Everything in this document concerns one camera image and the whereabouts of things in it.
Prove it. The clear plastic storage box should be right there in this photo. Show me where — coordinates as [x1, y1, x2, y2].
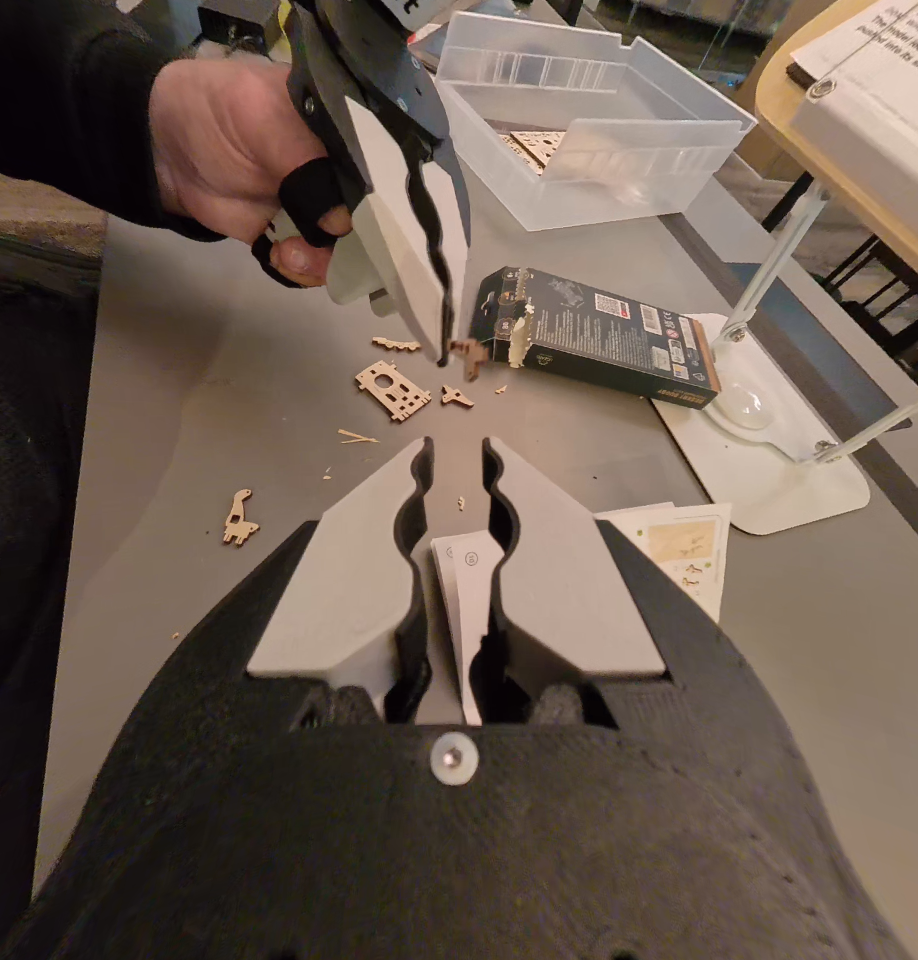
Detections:
[434, 10, 760, 233]

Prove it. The white sign stand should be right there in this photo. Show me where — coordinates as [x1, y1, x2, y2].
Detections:
[650, 0, 918, 537]

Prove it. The hooked wooden part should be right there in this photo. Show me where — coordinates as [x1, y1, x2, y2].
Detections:
[222, 489, 262, 547]

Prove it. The black cardboard packaging box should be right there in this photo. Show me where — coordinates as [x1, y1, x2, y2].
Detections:
[470, 264, 724, 401]

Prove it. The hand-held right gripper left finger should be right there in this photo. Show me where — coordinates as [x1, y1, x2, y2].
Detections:
[246, 437, 435, 723]

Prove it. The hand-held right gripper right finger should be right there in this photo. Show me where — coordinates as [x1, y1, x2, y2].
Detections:
[480, 437, 667, 723]

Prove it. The white instruction booklet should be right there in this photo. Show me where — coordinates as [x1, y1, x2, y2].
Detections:
[429, 501, 733, 727]

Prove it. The person's dark clothing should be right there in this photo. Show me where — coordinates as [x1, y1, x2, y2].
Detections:
[0, 247, 106, 957]

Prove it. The person's left forearm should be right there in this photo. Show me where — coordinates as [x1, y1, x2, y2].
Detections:
[0, 0, 231, 245]

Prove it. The small wooden model assembly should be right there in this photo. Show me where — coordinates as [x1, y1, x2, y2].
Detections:
[445, 336, 492, 381]

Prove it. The laser-cut wooden sheet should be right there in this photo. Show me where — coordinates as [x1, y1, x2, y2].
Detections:
[498, 128, 571, 178]

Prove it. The flat wooden plate with holes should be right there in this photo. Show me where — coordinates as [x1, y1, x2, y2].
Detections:
[355, 360, 432, 423]

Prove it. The person's left hand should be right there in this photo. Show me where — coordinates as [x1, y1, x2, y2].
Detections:
[150, 58, 357, 291]

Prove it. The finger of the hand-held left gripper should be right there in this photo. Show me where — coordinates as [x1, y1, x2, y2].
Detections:
[346, 99, 459, 370]
[427, 144, 474, 320]

